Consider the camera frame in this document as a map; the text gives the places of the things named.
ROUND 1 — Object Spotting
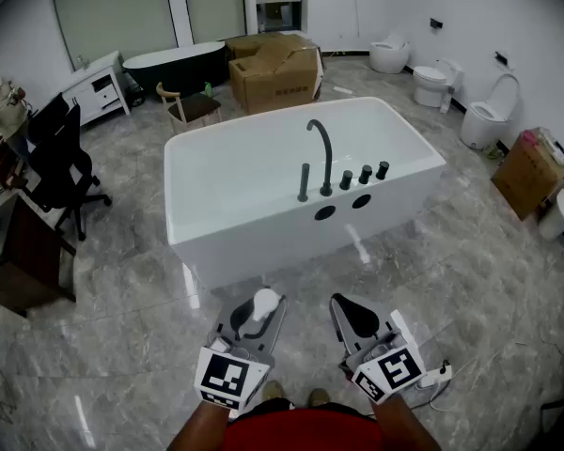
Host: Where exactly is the person's right forearm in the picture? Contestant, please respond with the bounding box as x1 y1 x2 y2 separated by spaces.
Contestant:
370 394 444 451

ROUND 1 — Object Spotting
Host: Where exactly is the window roller blind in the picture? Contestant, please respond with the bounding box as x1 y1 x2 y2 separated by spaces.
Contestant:
50 0 180 70

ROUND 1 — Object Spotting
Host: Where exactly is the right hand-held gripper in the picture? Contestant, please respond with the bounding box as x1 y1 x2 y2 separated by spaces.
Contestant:
328 292 428 405

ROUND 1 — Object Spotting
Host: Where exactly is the person's shoe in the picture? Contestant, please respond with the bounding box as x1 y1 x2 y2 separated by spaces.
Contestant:
307 387 332 408
261 380 289 401

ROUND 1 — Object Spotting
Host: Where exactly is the white toilet with raised lid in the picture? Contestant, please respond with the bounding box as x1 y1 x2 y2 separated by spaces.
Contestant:
460 72 521 151

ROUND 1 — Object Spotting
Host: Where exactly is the person's left forearm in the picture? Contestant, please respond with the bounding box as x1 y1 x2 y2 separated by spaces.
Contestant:
166 398 232 451

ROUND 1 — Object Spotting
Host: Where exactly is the large brown cardboard box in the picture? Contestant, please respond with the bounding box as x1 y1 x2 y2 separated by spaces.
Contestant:
224 32 325 116

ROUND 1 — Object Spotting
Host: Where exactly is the white bin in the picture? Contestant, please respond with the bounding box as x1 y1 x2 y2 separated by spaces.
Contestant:
537 187 564 242

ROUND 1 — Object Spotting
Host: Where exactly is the wooden chair with dark seat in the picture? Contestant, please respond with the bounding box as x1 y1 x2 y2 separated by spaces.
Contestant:
155 81 224 135

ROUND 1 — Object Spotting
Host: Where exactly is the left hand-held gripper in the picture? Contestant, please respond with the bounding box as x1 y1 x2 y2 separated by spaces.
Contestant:
194 294 289 413

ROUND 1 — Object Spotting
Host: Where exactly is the person's red shirt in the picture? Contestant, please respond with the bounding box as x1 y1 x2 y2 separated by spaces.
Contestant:
222 401 385 451

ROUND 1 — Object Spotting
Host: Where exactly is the black bathtub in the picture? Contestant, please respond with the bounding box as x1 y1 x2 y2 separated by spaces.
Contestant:
121 40 227 96

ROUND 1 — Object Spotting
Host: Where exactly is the small brown cardboard box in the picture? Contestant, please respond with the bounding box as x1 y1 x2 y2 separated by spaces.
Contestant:
490 126 564 222

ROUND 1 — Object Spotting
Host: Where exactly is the black office chair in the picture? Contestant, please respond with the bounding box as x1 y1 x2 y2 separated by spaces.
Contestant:
26 92 114 242

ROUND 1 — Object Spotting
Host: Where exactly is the black hand shower handle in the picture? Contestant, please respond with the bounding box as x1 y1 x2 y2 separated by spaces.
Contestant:
296 163 311 203

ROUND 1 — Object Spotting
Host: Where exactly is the white toilet with tank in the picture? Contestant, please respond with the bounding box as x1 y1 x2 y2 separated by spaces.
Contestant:
412 57 465 109

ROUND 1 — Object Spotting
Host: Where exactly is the person's right shoe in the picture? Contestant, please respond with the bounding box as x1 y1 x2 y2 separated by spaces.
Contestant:
307 387 332 408

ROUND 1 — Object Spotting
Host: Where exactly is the white bathtub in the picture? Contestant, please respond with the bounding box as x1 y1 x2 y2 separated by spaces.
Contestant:
164 96 447 291

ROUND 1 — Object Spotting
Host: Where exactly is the black curved faucet spout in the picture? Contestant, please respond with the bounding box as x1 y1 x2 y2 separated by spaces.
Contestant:
305 118 335 198

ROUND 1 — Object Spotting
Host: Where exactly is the round white toilet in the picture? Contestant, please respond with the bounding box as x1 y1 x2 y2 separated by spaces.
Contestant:
368 32 412 75

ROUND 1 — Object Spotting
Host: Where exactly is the white power cable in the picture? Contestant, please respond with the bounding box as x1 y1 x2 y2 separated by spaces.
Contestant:
411 352 494 413

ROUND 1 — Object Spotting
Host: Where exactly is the dark wooden desk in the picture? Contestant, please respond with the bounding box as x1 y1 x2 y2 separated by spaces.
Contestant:
0 188 78 319

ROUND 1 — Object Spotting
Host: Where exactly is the small white bottle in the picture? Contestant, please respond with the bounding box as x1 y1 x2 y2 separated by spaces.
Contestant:
251 288 284 323

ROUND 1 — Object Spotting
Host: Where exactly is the person's left shoe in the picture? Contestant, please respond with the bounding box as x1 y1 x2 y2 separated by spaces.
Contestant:
261 380 289 401

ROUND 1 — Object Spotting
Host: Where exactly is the white cabinet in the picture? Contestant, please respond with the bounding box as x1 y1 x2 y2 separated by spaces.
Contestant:
59 50 133 127

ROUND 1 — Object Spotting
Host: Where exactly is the white power strip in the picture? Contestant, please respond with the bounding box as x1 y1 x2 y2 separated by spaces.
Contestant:
415 363 453 390

